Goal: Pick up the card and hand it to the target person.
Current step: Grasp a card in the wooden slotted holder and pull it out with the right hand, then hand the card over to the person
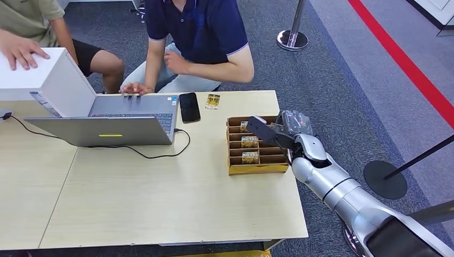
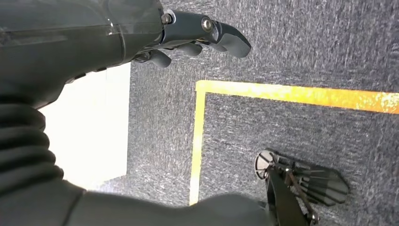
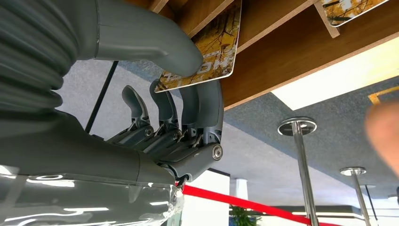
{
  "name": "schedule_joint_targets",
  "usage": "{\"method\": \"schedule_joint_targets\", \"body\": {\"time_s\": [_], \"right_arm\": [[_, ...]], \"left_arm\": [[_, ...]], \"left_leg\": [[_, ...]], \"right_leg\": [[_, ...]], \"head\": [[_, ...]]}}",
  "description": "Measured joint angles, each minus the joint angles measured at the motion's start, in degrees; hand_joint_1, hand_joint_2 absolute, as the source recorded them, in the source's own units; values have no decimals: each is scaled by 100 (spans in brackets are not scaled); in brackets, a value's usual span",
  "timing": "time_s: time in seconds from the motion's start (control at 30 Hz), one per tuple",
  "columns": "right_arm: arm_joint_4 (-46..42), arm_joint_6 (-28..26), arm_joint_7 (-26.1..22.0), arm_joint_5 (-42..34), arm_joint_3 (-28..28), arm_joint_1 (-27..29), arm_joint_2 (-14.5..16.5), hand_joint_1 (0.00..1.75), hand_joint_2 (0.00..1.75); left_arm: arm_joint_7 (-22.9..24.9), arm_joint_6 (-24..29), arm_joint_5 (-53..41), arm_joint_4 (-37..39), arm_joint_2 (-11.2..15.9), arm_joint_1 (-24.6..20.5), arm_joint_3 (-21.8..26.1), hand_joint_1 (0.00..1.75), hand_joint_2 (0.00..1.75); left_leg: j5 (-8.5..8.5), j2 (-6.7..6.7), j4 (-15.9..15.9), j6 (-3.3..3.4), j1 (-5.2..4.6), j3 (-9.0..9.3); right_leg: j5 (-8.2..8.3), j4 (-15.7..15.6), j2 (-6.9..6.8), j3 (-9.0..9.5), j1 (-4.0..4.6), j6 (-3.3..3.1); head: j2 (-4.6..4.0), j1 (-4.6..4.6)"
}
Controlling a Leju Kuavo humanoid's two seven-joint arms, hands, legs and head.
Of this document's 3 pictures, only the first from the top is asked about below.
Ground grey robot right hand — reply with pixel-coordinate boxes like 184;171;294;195
269;110;314;138

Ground person's right hand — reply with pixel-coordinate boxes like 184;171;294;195
118;82;154;96
0;30;51;71

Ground person's left hand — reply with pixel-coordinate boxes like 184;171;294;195
164;51;191;75

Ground person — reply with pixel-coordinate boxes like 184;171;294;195
0;0;125;95
118;0;255;96

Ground cardboard slotted card holder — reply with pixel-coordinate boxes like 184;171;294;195
226;116;290;176

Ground white box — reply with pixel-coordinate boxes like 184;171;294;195
0;48;97;118

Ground black smartphone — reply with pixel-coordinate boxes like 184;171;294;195
178;92;201;124

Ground silver laptop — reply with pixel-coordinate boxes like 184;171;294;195
25;94;179;148

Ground office chair base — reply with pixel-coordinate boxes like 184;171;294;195
129;2;147;25

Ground black stanchion with round base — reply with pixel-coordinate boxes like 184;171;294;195
363;134;454;200

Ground yellow bag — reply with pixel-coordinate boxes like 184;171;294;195
170;250;272;257

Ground black stanchion pole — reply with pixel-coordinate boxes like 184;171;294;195
407;200;454;226

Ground white cabinet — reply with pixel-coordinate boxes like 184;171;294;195
406;0;454;37

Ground black flat wrist bracket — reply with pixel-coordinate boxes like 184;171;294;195
246;115;296;150

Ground black laptop power cable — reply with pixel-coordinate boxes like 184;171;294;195
9;115;192;160

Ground chrome stanchion post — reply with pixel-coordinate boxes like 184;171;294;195
276;0;309;52

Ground chrome ring base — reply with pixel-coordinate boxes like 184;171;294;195
342;223;366;257

